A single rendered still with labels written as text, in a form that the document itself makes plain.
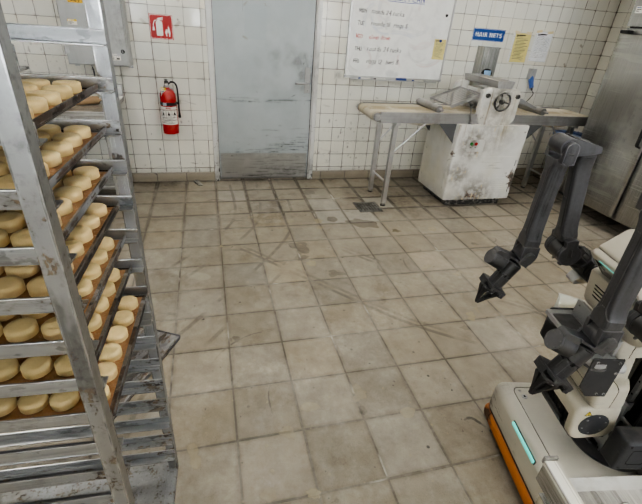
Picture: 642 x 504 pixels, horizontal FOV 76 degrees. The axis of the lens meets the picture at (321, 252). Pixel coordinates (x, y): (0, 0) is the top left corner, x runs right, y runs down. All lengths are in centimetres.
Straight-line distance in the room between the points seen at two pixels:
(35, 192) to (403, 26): 451
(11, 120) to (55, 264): 20
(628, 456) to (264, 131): 404
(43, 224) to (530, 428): 181
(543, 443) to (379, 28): 400
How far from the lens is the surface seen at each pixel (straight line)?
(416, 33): 499
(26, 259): 75
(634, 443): 181
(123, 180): 111
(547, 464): 105
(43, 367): 94
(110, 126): 107
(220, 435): 207
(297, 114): 472
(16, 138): 64
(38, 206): 66
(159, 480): 182
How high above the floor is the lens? 166
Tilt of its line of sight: 30 degrees down
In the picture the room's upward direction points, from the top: 5 degrees clockwise
